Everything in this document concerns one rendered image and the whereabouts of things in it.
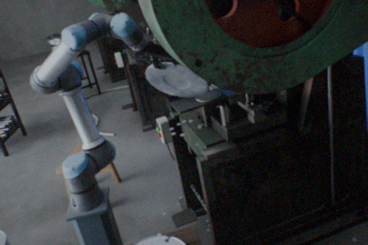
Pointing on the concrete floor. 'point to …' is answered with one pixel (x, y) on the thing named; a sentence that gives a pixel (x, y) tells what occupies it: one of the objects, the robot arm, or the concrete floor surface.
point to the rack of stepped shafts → (6, 131)
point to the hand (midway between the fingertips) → (165, 65)
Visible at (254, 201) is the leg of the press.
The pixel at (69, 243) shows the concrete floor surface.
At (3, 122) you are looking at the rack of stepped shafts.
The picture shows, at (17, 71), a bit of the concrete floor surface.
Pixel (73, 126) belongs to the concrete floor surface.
